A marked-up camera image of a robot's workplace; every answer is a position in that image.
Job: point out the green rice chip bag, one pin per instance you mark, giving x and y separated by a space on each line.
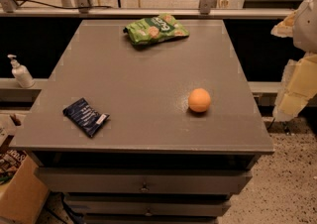
158 29

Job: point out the orange fruit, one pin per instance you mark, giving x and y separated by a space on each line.
199 100

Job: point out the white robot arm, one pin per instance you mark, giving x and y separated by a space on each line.
305 27

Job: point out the white pump dispenser bottle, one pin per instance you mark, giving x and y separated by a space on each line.
21 73

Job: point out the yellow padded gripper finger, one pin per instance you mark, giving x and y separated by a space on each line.
284 29
298 86

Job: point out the grey drawer cabinet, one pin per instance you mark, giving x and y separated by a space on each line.
191 162

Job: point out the cardboard box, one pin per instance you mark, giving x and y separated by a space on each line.
22 194

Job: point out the blue rxbar blueberry wrapper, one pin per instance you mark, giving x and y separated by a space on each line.
86 118

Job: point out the top drawer knob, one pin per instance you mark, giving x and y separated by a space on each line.
144 188

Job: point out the drawer knob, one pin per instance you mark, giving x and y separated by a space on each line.
148 213
144 188

